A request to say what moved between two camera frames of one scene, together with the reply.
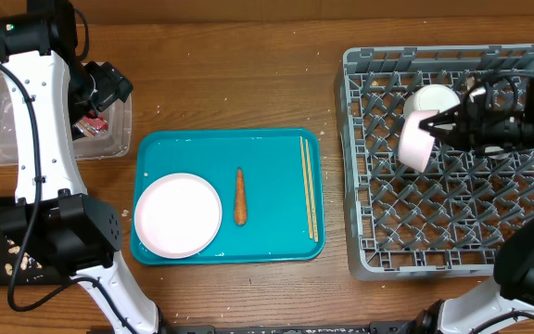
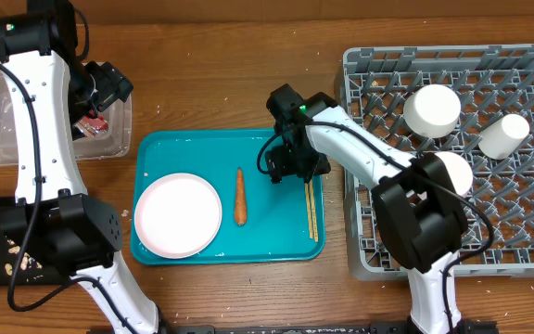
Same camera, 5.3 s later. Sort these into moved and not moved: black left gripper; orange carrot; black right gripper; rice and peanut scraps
Moved: black right gripper
Not moved: black left gripper; orange carrot; rice and peanut scraps
